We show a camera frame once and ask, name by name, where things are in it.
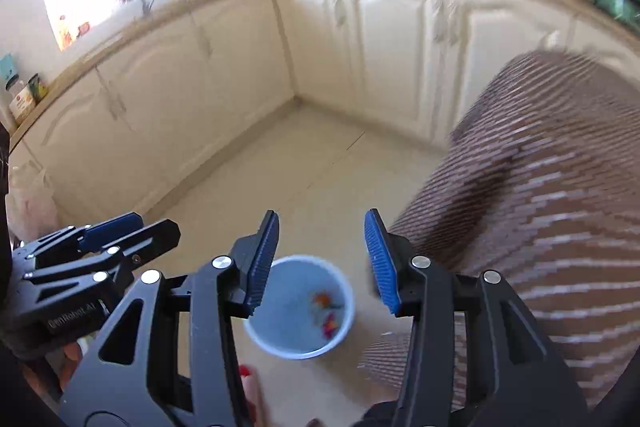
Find cream base cabinet under stove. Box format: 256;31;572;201
272;0;640;152

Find person's black pants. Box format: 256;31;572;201
350;401;401;427

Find person's left foot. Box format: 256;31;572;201
244;374;268;427

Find blue plastic bin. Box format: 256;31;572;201
243;255;356;360

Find green kitchen appliance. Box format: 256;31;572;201
592;0;640;34

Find orange packet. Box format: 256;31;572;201
57;14;77;51

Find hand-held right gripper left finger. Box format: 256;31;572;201
57;209;281;427

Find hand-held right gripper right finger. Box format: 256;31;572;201
364;208;588;427

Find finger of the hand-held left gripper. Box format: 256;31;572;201
15;219;182;315
12;212;144;268

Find person's left hand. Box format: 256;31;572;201
60;341;88;390

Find brown striped tablecloth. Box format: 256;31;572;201
359;50;640;413

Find white plastic bag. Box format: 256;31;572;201
7;162;59;244

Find cream base cabinet under window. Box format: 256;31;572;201
7;0;297;230

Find orange wrapper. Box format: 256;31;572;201
310;291;346;310

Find green can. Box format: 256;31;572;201
27;74;49;102

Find white lid jar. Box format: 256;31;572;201
5;77;37;124

